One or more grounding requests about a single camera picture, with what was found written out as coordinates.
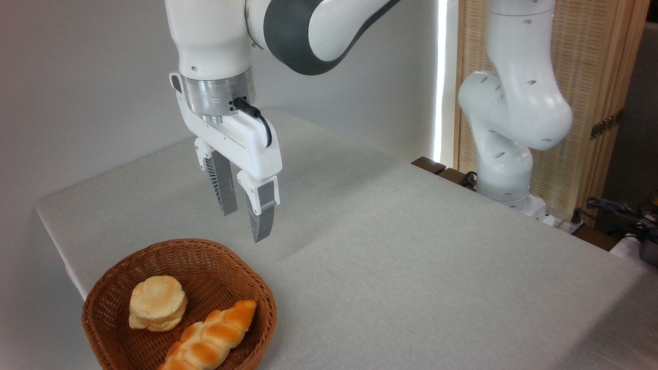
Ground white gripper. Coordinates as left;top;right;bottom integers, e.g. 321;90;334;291
170;72;283;244

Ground round pale biscuit bread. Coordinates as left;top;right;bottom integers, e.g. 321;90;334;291
129;275;188;332

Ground braided golden bread loaf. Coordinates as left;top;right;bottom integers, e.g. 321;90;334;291
157;300;257;370

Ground brown wicker basket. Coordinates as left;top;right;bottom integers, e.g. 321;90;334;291
81;238;278;370

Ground dark wooden block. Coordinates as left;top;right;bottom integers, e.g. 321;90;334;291
437;168;477;192
411;156;447;175

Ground white power strip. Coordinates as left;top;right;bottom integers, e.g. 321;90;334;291
544;212;587;236

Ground dark metal screen hinge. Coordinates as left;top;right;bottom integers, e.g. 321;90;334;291
590;109;625;140

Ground wooden rattan folding screen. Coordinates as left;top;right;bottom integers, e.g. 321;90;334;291
454;0;651;227

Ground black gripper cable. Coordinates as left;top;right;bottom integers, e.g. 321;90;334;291
234;98;272;149

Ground bundle of dark cables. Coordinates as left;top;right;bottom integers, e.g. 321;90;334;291
585;196;658;243

